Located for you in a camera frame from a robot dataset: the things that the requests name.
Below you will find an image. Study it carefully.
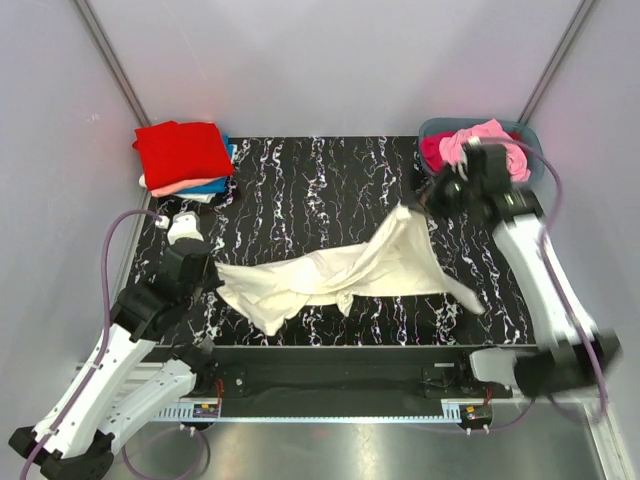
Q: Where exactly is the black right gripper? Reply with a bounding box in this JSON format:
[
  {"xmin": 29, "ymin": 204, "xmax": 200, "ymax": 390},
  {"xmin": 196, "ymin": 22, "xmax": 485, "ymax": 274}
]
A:
[{"xmin": 401, "ymin": 161, "xmax": 478, "ymax": 223}]

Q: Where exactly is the cream white t shirt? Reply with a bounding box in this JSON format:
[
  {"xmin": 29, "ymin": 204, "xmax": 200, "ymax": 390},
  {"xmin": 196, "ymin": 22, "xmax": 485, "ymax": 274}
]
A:
[{"xmin": 217, "ymin": 205, "xmax": 484, "ymax": 336}]

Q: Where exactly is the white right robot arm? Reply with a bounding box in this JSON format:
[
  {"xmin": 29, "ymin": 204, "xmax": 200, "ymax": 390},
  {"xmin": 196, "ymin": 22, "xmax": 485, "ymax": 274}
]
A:
[{"xmin": 416, "ymin": 170, "xmax": 621, "ymax": 401}]

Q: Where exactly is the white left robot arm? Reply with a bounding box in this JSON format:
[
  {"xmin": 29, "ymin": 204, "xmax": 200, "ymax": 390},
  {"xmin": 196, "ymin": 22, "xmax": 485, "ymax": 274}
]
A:
[{"xmin": 8, "ymin": 238, "xmax": 222, "ymax": 479}]

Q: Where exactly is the pink crumpled shirt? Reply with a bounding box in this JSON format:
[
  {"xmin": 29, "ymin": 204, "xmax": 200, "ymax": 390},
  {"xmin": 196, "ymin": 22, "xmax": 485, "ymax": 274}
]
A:
[{"xmin": 439, "ymin": 119, "xmax": 531, "ymax": 182}]

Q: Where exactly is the magenta crumpled shirt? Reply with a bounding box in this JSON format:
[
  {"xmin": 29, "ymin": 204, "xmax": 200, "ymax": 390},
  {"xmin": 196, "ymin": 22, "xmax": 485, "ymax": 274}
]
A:
[{"xmin": 420, "ymin": 132, "xmax": 461, "ymax": 173}]

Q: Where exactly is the teal folded shirt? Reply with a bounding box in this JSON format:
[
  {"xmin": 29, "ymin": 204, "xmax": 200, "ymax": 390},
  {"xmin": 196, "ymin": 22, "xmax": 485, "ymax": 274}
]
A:
[{"xmin": 176, "ymin": 135, "xmax": 237, "ymax": 195}]

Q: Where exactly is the blue plastic laundry basket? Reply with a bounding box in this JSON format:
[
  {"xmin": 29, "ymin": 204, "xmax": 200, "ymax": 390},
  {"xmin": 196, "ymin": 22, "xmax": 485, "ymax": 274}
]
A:
[{"xmin": 418, "ymin": 117, "xmax": 544, "ymax": 186}]

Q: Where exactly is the red folded shirt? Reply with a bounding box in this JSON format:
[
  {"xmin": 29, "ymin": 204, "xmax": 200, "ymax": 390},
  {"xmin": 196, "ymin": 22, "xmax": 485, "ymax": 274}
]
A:
[{"xmin": 132, "ymin": 121, "xmax": 234, "ymax": 190}]

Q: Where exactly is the white slotted cable duct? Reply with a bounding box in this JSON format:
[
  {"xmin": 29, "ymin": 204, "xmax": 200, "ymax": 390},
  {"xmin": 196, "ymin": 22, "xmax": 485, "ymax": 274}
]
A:
[{"xmin": 152, "ymin": 402, "xmax": 461, "ymax": 423}]

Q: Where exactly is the right aluminium frame post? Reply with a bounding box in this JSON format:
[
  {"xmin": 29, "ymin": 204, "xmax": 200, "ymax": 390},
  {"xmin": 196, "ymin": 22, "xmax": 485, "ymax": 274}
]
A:
[{"xmin": 518, "ymin": 0, "xmax": 600, "ymax": 124}]

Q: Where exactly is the aluminium frame post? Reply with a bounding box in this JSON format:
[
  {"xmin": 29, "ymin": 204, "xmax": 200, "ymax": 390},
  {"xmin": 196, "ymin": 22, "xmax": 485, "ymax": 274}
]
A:
[
  {"xmin": 70, "ymin": 0, "xmax": 151, "ymax": 127},
  {"xmin": 518, "ymin": 0, "xmax": 600, "ymax": 124}
]

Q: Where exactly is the left aluminium frame post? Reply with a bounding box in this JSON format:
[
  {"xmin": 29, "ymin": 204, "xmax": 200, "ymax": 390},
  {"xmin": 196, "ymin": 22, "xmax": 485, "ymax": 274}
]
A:
[{"xmin": 70, "ymin": 0, "xmax": 151, "ymax": 127}]

